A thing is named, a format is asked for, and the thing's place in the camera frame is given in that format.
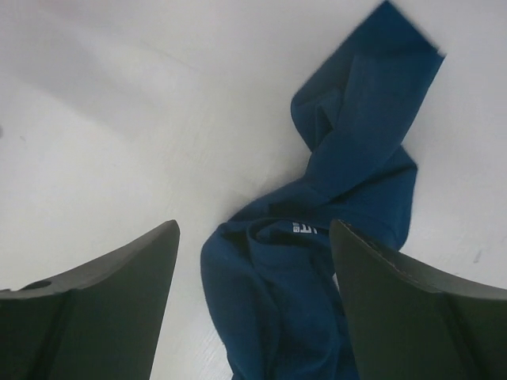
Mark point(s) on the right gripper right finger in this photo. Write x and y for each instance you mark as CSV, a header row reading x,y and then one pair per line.
x,y
409,320

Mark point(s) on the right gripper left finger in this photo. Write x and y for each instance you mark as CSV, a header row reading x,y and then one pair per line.
x,y
100,320

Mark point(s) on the blue t-shirt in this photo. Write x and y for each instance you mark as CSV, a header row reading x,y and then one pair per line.
x,y
268,272

